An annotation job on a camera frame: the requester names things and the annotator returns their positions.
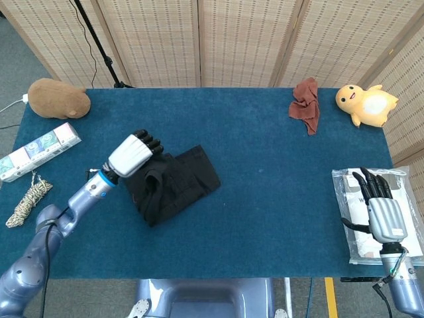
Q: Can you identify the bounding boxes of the white table leg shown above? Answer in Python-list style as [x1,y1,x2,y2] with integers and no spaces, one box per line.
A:
[284,278,293,312]

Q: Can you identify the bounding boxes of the thin blue cable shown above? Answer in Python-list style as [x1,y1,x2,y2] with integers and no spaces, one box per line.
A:
[306,278,314,318]

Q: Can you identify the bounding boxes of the rust brown cloth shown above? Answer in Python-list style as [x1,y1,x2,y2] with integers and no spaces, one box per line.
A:
[288,77,321,136]

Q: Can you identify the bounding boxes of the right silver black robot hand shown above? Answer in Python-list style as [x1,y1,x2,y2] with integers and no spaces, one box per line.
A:
[341,167,409,244]

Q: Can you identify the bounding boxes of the coiled beige twisted rope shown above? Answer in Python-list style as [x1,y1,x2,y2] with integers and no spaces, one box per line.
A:
[5,170,54,229]

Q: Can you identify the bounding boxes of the thin black hanging cable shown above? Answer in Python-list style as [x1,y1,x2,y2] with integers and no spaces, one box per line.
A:
[73,0,99,87]

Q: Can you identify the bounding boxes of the black bar under table edge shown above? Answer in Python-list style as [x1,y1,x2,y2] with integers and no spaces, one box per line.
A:
[340,276,390,283]

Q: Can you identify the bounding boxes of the tissue multipack in plastic wrap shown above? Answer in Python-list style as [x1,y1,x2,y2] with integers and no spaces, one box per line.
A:
[0,121,83,182]

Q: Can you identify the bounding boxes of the blue-grey robot torso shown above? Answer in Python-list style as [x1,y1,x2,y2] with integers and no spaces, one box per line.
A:
[136,278,276,318]

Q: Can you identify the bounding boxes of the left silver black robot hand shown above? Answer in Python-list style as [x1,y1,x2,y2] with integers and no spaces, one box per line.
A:
[102,129,165,178]

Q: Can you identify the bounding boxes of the black tripod stand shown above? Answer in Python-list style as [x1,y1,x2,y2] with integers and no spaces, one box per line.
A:
[73,0,135,89]

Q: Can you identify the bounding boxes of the black trousers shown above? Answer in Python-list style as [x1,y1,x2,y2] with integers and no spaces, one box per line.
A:
[124,144,222,228]

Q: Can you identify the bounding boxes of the yellow duck plush toy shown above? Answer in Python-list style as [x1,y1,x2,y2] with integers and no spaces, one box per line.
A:
[335,83,400,129]

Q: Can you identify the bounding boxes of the clear bag with white garment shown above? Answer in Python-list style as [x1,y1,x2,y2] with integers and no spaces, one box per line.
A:
[331,166,424,266]

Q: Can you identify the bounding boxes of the white plug with cable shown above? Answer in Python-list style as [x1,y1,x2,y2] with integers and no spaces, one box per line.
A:
[0,93,30,115]

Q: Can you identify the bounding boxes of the blue table mat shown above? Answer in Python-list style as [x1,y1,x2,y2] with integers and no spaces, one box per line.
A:
[0,87,395,281]

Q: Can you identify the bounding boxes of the brown capybara plush toy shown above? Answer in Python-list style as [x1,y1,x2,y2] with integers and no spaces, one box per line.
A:
[27,78,92,120]

